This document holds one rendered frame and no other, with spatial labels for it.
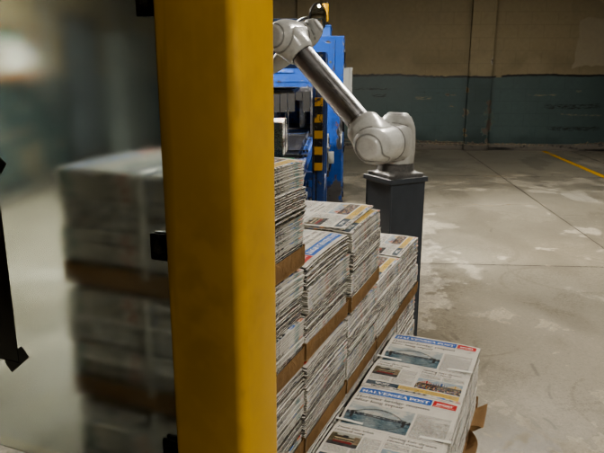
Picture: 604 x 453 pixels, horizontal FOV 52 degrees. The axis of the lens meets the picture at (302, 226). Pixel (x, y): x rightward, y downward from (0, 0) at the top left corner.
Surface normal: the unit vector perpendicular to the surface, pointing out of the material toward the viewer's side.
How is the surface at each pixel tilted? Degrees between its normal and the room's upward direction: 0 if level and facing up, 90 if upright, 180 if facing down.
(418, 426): 0
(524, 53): 90
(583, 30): 90
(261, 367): 90
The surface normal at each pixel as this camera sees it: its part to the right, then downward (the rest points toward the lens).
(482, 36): -0.07, 0.25
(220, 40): -0.39, 0.23
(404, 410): 0.00, -0.96
